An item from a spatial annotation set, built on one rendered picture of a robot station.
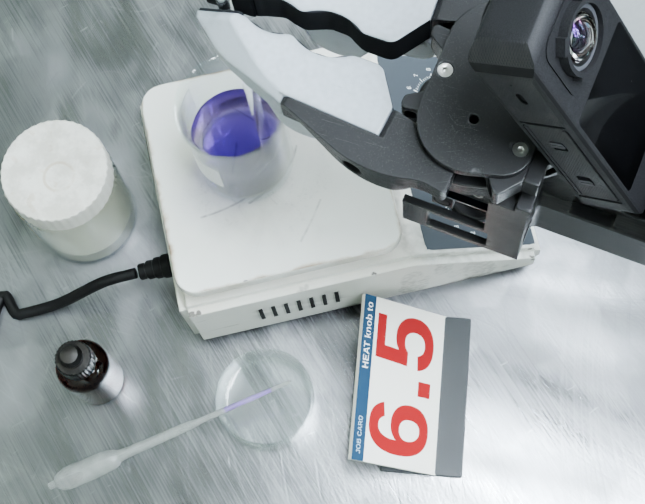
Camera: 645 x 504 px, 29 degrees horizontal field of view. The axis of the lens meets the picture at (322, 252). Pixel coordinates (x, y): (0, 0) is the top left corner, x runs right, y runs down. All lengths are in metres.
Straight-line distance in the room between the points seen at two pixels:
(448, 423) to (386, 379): 0.05
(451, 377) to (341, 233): 0.12
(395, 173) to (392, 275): 0.21
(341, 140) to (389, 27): 0.05
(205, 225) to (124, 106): 0.15
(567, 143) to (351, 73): 0.09
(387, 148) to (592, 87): 0.08
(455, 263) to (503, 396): 0.09
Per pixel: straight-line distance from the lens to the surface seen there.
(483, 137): 0.47
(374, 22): 0.49
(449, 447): 0.70
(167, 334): 0.73
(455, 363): 0.71
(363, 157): 0.47
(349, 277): 0.66
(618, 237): 0.52
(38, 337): 0.75
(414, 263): 0.66
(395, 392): 0.69
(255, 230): 0.65
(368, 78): 0.48
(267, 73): 0.48
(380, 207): 0.65
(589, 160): 0.44
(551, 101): 0.41
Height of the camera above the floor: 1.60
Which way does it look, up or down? 73 degrees down
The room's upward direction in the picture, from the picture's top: 12 degrees counter-clockwise
